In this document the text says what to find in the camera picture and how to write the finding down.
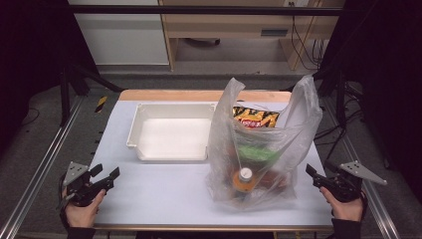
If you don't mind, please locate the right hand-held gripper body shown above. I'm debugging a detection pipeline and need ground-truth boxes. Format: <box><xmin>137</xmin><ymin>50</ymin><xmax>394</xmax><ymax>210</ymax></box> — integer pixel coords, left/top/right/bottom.
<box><xmin>313</xmin><ymin>160</ymin><xmax>388</xmax><ymax>203</ymax></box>

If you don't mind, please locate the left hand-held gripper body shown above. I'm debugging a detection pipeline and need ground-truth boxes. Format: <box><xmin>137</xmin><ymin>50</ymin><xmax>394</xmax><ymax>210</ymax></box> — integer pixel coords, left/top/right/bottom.
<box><xmin>59</xmin><ymin>161</ymin><xmax>107</xmax><ymax>208</ymax></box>

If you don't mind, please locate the brown cardboard box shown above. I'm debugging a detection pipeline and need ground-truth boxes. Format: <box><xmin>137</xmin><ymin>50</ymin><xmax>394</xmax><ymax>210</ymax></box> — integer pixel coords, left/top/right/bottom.
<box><xmin>258</xmin><ymin>170</ymin><xmax>291</xmax><ymax>194</ymax></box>

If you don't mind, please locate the clear plastic bag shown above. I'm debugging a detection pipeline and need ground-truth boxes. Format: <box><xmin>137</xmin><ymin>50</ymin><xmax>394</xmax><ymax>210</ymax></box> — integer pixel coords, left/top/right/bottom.
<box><xmin>205</xmin><ymin>74</ymin><xmax>323</xmax><ymax>212</ymax></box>

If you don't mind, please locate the green snack packet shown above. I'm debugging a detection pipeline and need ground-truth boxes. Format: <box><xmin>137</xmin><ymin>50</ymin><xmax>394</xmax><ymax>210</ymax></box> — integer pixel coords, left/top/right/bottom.
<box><xmin>236</xmin><ymin>143</ymin><xmax>284</xmax><ymax>164</ymax></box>

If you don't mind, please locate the orange drink bottle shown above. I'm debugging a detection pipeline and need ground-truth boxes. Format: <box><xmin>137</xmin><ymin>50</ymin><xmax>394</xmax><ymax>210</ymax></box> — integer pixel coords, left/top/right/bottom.
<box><xmin>230</xmin><ymin>167</ymin><xmax>259</xmax><ymax>201</ymax></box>

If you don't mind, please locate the white plastic tray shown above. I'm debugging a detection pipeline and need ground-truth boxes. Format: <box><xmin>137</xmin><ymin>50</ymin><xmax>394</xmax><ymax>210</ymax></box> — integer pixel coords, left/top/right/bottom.
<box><xmin>125</xmin><ymin>102</ymin><xmax>219</xmax><ymax>163</ymax></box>

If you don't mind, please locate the yellow black chips bag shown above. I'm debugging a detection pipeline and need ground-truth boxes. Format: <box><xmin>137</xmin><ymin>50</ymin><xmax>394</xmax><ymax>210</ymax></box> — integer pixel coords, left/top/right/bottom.
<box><xmin>232</xmin><ymin>106</ymin><xmax>281</xmax><ymax>129</ymax></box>

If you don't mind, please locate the person's right hand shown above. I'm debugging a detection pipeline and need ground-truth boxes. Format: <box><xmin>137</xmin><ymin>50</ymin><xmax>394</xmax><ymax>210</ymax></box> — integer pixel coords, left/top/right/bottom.
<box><xmin>318</xmin><ymin>186</ymin><xmax>364</xmax><ymax>223</ymax></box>

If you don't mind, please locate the person's left hand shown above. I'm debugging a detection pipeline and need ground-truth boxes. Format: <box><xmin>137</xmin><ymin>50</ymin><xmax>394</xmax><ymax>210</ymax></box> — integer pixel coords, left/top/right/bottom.
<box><xmin>62</xmin><ymin>188</ymin><xmax>107</xmax><ymax>229</ymax></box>

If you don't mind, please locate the yellow black tape piece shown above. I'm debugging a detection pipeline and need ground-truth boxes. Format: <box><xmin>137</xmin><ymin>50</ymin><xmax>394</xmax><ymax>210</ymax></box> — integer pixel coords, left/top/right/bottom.
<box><xmin>94</xmin><ymin>95</ymin><xmax>109</xmax><ymax>114</ymax></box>

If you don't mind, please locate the black metal stand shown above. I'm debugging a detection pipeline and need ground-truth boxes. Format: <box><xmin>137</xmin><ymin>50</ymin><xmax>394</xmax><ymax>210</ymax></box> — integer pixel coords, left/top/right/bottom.
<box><xmin>285</xmin><ymin>64</ymin><xmax>350</xmax><ymax>129</ymax></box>
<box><xmin>59</xmin><ymin>63</ymin><xmax>124</xmax><ymax>127</ymax></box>

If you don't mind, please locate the dark curtain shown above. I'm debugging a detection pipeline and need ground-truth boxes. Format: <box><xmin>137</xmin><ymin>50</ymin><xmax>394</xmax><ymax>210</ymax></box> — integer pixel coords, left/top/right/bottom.
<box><xmin>317</xmin><ymin>0</ymin><xmax>422</xmax><ymax>200</ymax></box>
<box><xmin>0</xmin><ymin>0</ymin><xmax>99</xmax><ymax>157</ymax></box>

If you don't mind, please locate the white cabinet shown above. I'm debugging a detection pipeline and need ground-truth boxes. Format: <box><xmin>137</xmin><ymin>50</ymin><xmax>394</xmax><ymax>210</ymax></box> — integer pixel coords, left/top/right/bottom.
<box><xmin>68</xmin><ymin>0</ymin><xmax>170</xmax><ymax>66</ymax></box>

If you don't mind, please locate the right hand-held gripper cable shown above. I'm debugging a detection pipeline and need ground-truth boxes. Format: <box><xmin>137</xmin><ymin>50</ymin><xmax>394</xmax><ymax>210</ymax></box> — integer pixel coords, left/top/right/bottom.
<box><xmin>359</xmin><ymin>188</ymin><xmax>369</xmax><ymax>221</ymax></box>

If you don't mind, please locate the aluminium frame rail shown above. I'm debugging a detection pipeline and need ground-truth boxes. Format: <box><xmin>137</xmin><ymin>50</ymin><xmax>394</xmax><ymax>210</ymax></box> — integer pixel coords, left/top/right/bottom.
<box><xmin>321</xmin><ymin>96</ymin><xmax>401</xmax><ymax>239</ymax></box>
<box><xmin>0</xmin><ymin>95</ymin><xmax>85</xmax><ymax>239</ymax></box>

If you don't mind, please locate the black floor cable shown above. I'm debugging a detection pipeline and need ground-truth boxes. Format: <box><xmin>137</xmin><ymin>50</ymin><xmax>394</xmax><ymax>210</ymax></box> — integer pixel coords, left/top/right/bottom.
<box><xmin>313</xmin><ymin>108</ymin><xmax>365</xmax><ymax>161</ymax></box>

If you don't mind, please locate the black desk cable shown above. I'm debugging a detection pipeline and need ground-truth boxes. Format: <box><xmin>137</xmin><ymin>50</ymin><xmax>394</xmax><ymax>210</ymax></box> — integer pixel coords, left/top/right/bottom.
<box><xmin>289</xmin><ymin>1</ymin><xmax>327</xmax><ymax>72</ymax></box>

